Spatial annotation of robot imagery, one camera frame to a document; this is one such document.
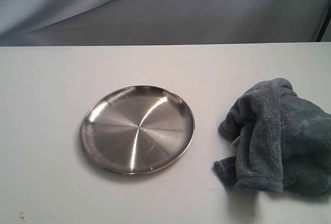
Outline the grey fabric backdrop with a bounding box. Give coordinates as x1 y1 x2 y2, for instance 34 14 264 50
1 0 330 46

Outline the blue-grey fluffy towel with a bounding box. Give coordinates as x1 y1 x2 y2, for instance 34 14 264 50
213 78 330 197

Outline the black pole at right edge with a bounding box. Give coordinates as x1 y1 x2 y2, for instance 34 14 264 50
315 7 330 42

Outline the round stainless steel plate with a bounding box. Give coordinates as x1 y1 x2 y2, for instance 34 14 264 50
80 85 195 175

